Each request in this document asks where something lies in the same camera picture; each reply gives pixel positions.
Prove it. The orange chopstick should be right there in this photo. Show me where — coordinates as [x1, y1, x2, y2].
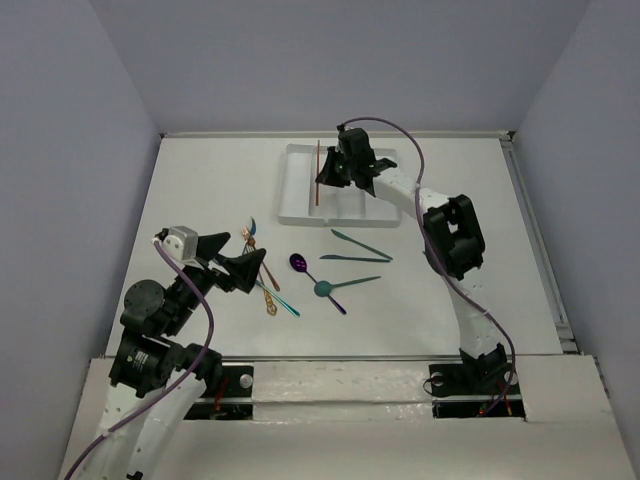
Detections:
[314, 139, 322, 207]

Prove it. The teal plastic spoon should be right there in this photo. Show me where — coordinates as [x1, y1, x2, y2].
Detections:
[314, 276, 380, 297]

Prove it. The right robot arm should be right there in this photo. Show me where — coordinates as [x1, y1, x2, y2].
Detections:
[315, 124, 515, 402]

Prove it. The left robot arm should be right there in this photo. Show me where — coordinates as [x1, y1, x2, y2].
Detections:
[79, 226, 266, 479]

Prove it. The white cutlery tray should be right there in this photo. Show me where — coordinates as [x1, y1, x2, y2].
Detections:
[273, 143, 405, 229]

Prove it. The rose gold fork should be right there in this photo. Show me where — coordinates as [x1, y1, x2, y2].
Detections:
[241, 227, 281, 292]

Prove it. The blue plastic fork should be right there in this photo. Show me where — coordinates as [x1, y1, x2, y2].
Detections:
[215, 217, 256, 267]

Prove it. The gold ornate fork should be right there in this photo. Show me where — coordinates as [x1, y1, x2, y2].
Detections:
[242, 239, 279, 317]

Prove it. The purple metal spoon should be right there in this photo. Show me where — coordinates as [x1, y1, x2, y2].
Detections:
[289, 253, 347, 315]

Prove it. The teal plastic knife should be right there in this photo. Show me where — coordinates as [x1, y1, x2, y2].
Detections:
[330, 228, 393, 260]

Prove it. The iridescent rainbow fork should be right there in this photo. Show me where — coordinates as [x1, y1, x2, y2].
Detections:
[255, 280, 301, 318]

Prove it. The dark blue plastic knife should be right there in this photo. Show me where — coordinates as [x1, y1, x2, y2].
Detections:
[319, 254, 392, 263]

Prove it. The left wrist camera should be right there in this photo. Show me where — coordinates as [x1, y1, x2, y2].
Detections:
[153, 226, 199, 266]

